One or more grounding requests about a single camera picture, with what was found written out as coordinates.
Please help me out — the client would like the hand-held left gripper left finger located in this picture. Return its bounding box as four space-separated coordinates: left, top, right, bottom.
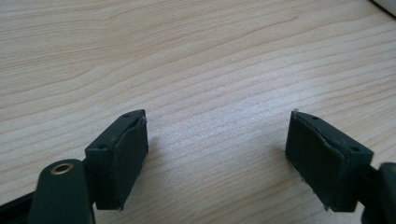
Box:
84 108 149 211

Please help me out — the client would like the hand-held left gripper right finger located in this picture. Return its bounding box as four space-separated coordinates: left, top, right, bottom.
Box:
285 109 375 213

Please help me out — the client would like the grey desk organizer container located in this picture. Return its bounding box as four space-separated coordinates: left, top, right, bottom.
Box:
369 0 396 17

